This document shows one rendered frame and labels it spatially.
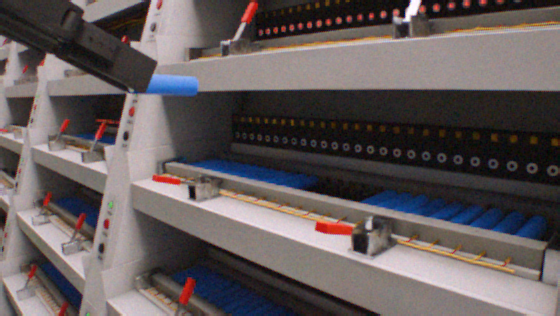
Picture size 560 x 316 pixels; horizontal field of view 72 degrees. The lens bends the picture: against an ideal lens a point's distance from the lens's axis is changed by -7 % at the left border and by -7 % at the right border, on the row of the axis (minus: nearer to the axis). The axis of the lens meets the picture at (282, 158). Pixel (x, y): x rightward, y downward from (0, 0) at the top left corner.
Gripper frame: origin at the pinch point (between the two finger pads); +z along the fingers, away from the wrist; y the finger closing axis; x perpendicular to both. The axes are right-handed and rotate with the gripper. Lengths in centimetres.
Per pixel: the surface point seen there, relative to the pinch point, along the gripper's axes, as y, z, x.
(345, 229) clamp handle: -14.9, 17.3, 6.8
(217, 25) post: 30.5, 25.3, -23.3
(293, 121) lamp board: 11.2, 33.2, -8.1
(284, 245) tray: -5.7, 21.3, 9.8
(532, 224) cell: -25.6, 30.3, 1.2
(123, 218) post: 30.3, 21.7, 15.1
